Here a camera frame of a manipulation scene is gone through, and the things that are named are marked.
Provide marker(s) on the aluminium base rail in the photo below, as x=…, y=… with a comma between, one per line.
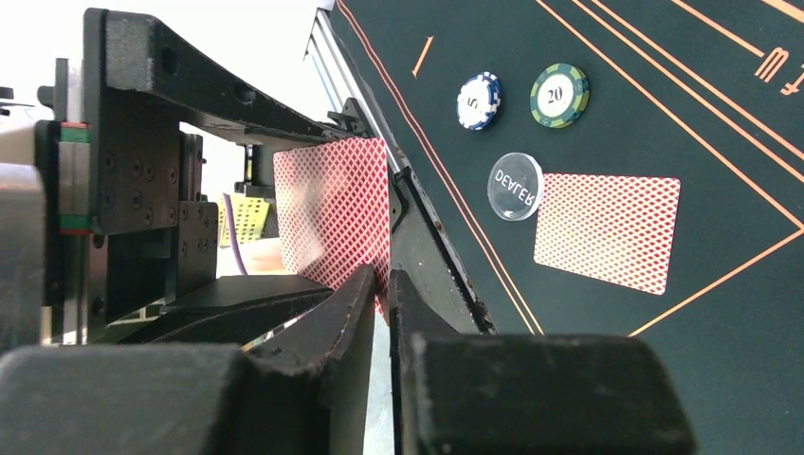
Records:
x=420, y=245

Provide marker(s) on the red-backed card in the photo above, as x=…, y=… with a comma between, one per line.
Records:
x=613, y=228
x=333, y=204

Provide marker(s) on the clear dealer button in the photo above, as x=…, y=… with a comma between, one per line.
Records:
x=515, y=187

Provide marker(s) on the green poker table mat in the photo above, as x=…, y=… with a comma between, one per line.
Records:
x=708, y=92

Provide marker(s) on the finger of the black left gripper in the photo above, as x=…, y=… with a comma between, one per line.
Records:
x=233, y=309

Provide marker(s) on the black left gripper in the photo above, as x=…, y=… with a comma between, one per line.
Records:
x=126, y=223

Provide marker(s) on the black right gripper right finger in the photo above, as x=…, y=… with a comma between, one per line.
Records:
x=457, y=393

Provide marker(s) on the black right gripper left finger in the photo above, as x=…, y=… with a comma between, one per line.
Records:
x=304, y=391

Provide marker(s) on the white-blue poker chip stack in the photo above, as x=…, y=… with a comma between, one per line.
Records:
x=479, y=100

